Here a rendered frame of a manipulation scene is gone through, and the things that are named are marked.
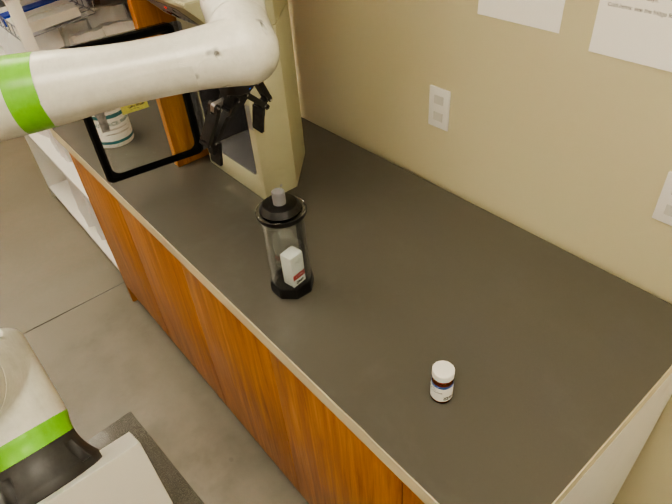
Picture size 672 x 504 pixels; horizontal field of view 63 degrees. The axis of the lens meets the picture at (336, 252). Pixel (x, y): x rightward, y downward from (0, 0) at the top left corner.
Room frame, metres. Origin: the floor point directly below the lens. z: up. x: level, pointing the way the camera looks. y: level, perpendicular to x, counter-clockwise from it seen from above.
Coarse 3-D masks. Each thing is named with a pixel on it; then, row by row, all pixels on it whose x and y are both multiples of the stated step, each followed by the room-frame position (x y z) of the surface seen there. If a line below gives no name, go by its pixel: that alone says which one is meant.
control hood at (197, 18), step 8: (160, 0) 1.37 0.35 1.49; (168, 0) 1.31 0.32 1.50; (176, 0) 1.29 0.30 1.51; (184, 0) 1.28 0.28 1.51; (192, 0) 1.28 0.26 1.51; (176, 8) 1.33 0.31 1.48; (184, 8) 1.26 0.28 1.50; (192, 8) 1.27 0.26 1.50; (200, 8) 1.28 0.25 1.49; (192, 16) 1.30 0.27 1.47; (200, 16) 1.28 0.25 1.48; (200, 24) 1.35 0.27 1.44
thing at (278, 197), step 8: (272, 192) 0.96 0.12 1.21; (280, 192) 0.96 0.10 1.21; (264, 200) 0.98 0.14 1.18; (272, 200) 0.96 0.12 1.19; (280, 200) 0.95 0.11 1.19; (288, 200) 0.97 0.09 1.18; (296, 200) 0.97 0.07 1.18; (264, 208) 0.95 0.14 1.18; (272, 208) 0.94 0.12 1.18; (280, 208) 0.94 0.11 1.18; (288, 208) 0.94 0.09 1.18; (296, 208) 0.94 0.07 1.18; (264, 216) 0.93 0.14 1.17; (272, 216) 0.93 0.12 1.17; (280, 216) 0.92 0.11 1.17; (288, 216) 0.92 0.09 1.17
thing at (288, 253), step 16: (256, 208) 0.97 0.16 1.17; (304, 208) 0.95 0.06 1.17; (272, 224) 0.91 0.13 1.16; (304, 224) 0.96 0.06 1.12; (272, 240) 0.92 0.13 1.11; (288, 240) 0.92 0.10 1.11; (304, 240) 0.95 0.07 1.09; (272, 256) 0.93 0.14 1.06; (288, 256) 0.92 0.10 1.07; (304, 256) 0.94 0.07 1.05; (272, 272) 0.94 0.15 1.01; (288, 272) 0.92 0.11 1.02; (304, 272) 0.93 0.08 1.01; (288, 288) 0.92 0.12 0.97
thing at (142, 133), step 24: (168, 96) 1.53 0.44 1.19; (96, 120) 1.43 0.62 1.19; (120, 120) 1.46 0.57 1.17; (144, 120) 1.49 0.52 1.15; (168, 120) 1.52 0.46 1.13; (120, 144) 1.44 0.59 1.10; (144, 144) 1.48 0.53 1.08; (168, 144) 1.51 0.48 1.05; (192, 144) 1.54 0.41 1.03; (120, 168) 1.43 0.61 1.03
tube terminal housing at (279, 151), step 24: (192, 24) 1.51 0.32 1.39; (288, 24) 1.56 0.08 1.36; (288, 48) 1.52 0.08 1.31; (288, 72) 1.47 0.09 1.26; (288, 96) 1.43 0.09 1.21; (264, 120) 1.35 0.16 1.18; (288, 120) 1.39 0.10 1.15; (264, 144) 1.34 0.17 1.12; (288, 144) 1.39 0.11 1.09; (240, 168) 1.42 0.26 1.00; (264, 168) 1.33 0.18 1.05; (288, 168) 1.38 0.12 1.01; (264, 192) 1.33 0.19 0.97
